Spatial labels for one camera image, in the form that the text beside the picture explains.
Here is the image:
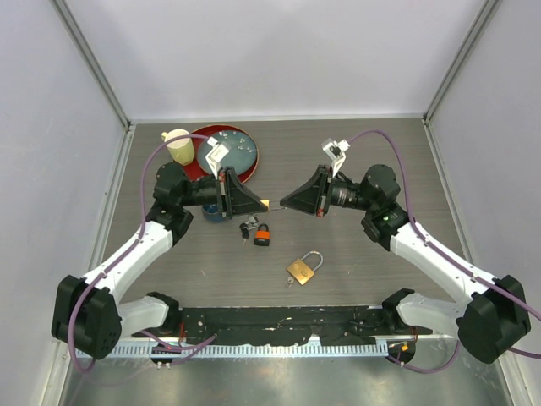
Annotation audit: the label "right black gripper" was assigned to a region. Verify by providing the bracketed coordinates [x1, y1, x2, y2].
[280, 166, 374, 218]

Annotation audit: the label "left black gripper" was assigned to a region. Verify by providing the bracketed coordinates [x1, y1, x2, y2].
[180, 167, 268, 217]

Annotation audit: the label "keys with grey charm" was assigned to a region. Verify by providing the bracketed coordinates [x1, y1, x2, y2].
[245, 215, 260, 230]

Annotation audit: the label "black-headed key bunch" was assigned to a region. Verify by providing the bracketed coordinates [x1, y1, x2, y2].
[239, 222, 254, 244]

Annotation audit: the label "orange black padlock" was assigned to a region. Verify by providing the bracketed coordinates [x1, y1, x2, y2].
[254, 223, 271, 247]

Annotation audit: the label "small brass padlock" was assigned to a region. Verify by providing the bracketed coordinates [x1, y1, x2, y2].
[261, 199, 284, 211]

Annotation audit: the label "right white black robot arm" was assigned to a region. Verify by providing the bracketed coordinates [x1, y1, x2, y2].
[280, 164, 531, 364]

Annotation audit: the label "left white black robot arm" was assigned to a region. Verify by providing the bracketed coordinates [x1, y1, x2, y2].
[52, 162, 268, 359]

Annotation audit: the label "dark blue mug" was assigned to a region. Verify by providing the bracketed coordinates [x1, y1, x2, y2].
[202, 205, 224, 223]

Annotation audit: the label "blue-grey ceramic plate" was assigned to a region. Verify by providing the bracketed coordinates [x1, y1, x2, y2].
[210, 129, 258, 175]

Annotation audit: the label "red round tray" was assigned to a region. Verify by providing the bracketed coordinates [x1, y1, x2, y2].
[183, 124, 260, 183]

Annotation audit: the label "large brass padlock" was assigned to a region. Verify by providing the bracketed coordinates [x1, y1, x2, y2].
[286, 250, 324, 286]

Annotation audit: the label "yellow ceramic mug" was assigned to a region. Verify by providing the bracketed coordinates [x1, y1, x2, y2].
[161, 129, 195, 166]

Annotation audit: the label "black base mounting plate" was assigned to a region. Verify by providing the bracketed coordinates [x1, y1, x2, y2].
[146, 306, 432, 347]

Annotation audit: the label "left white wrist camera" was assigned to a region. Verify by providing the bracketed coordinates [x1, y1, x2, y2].
[205, 137, 230, 178]

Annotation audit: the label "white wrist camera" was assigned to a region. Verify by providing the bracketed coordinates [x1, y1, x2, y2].
[321, 139, 350, 178]
[205, 137, 230, 178]

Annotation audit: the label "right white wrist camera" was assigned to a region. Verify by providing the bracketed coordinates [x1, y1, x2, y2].
[321, 139, 350, 178]

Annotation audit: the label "white slotted cable duct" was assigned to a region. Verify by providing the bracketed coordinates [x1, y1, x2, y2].
[105, 341, 389, 359]

